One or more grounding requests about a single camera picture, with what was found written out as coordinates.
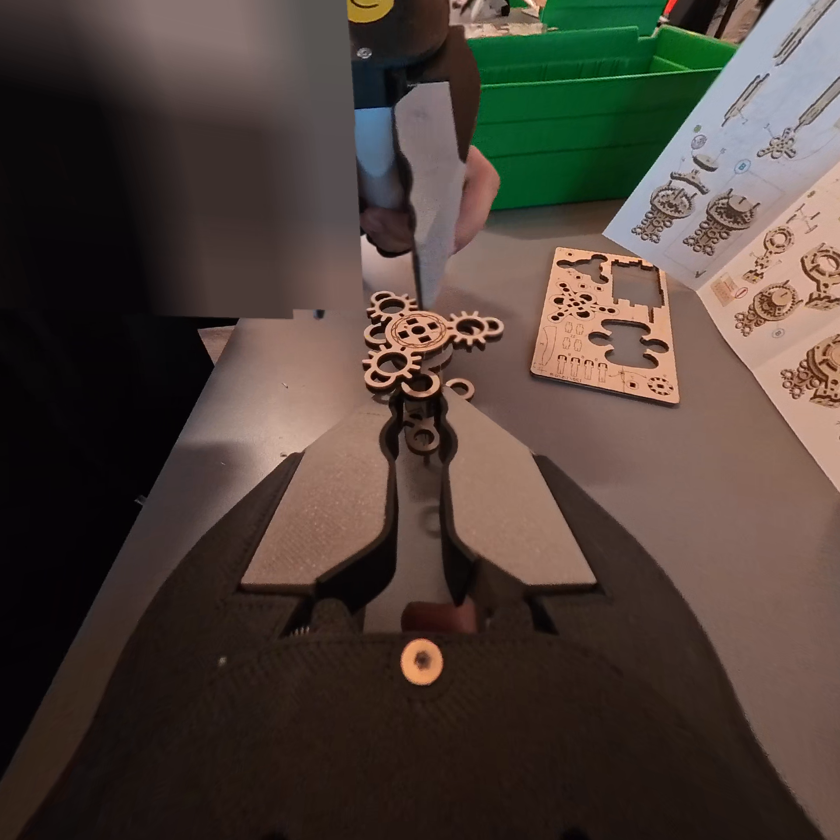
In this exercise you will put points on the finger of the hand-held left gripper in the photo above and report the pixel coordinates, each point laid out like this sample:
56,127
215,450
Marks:
433,164

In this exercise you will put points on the wooden gear model assembly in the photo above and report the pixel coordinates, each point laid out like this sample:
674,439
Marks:
413,351

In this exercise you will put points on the wooden laser-cut parts sheet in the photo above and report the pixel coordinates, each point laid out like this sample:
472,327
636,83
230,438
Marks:
539,367

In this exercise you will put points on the green plastic bin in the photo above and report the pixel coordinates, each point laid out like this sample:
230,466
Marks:
558,151

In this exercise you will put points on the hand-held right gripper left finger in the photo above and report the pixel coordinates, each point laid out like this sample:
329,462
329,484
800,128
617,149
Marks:
315,518

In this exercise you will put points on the folded assembly instruction booklet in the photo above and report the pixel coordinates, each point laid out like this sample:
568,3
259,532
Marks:
754,197

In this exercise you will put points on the person's dark clothing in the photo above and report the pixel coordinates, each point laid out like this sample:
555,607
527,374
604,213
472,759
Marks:
79,492

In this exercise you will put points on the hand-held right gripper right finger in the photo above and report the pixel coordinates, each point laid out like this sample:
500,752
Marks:
518,518

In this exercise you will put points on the person's left hand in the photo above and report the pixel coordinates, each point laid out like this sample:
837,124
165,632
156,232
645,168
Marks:
479,197

